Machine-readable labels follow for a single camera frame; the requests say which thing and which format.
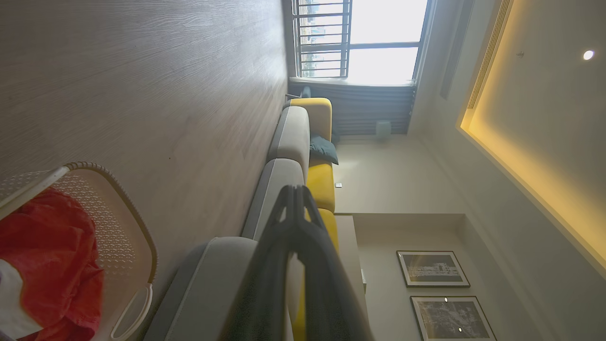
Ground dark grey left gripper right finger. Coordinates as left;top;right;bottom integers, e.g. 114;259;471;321
295;185;374;341

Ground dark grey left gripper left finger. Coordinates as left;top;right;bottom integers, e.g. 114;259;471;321
223;185;297;341

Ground red cloth garment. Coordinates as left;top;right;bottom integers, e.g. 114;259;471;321
0;187;105;341

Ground grey and yellow sofa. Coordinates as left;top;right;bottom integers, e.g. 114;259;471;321
142;97;341;341

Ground white cloth garment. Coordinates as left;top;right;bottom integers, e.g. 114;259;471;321
0;258;44;340

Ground black framed picture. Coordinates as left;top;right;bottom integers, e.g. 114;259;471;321
397;251;471;288
410;296;498;341

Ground dark teal cushion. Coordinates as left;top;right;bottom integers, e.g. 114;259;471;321
309;134;339;165

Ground cream perforated plastic laundry basket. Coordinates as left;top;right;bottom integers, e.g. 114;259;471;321
0;162;158;341

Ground grey slatted panel under window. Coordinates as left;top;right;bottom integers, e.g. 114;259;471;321
289;80;417;136

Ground dark metal window railing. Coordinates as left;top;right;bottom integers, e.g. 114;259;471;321
293;0;352;79

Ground long linear ceiling air vent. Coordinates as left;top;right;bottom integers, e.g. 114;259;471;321
466;0;515;111

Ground window with dark frame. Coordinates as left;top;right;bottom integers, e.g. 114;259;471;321
290;0;432;87

